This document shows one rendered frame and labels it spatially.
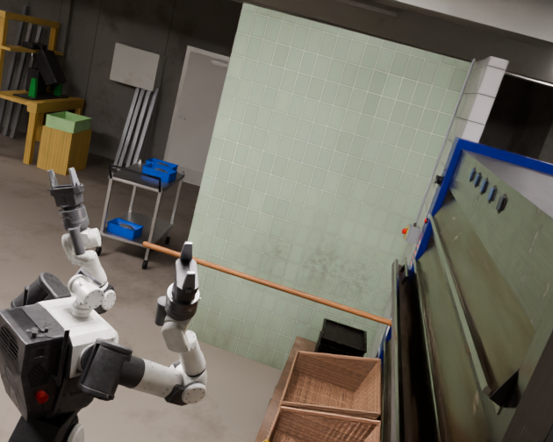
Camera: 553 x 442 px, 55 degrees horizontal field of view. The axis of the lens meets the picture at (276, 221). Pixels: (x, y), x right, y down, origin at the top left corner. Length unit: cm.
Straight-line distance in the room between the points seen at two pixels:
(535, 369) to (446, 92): 282
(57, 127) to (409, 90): 558
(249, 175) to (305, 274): 85
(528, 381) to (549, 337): 10
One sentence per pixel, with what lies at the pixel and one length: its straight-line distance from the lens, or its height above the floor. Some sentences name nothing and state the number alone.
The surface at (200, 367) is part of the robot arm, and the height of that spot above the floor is 135.
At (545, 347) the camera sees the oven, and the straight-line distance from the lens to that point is 119.
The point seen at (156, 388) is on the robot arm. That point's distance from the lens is 169.
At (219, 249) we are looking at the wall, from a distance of 418.
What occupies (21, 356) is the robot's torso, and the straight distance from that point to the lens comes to 165.
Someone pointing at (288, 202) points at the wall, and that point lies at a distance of 396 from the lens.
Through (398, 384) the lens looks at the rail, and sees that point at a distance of 179.
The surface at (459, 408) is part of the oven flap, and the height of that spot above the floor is 153.
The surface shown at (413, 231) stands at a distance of 357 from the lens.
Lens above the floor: 226
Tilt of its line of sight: 16 degrees down
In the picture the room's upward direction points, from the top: 16 degrees clockwise
